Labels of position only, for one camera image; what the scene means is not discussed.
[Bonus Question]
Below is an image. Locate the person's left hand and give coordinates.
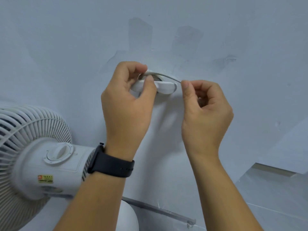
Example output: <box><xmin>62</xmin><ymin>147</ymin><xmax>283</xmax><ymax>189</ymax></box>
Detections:
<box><xmin>101</xmin><ymin>61</ymin><xmax>158</xmax><ymax>162</ymax></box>

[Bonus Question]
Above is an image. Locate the person's right hand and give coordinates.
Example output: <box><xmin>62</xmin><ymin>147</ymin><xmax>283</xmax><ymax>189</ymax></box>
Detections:
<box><xmin>180</xmin><ymin>80</ymin><xmax>235</xmax><ymax>162</ymax></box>

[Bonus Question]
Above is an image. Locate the white wall cord winder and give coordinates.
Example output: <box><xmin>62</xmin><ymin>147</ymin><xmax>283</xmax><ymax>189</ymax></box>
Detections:
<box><xmin>131</xmin><ymin>70</ymin><xmax>178</xmax><ymax>95</ymax></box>

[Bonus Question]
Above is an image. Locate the white power cord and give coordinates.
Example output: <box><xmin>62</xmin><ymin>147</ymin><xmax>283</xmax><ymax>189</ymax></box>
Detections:
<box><xmin>138</xmin><ymin>71</ymin><xmax>182</xmax><ymax>83</ymax></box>

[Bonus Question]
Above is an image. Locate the white fan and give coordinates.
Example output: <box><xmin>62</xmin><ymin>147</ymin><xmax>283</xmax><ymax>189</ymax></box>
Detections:
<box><xmin>0</xmin><ymin>105</ymin><xmax>140</xmax><ymax>231</ymax></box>

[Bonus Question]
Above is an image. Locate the person's right forearm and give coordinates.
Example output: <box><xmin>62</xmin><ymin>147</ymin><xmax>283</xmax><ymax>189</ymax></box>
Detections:
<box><xmin>189</xmin><ymin>156</ymin><xmax>264</xmax><ymax>231</ymax></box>

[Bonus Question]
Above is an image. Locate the person's left forearm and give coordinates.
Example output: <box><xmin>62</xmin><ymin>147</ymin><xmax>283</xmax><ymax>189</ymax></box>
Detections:
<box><xmin>54</xmin><ymin>171</ymin><xmax>128</xmax><ymax>231</ymax></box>

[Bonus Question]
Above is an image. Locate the black wristband watch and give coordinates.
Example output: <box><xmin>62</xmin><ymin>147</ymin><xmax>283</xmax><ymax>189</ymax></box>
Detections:
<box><xmin>87</xmin><ymin>142</ymin><xmax>135</xmax><ymax>179</ymax></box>

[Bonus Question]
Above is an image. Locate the clear tape strip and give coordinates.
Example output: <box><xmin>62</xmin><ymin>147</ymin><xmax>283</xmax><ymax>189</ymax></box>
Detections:
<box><xmin>212</xmin><ymin>54</ymin><xmax>238</xmax><ymax>70</ymax></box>
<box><xmin>170</xmin><ymin>25</ymin><xmax>204</xmax><ymax>57</ymax></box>
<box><xmin>128</xmin><ymin>17</ymin><xmax>153</xmax><ymax>50</ymax></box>

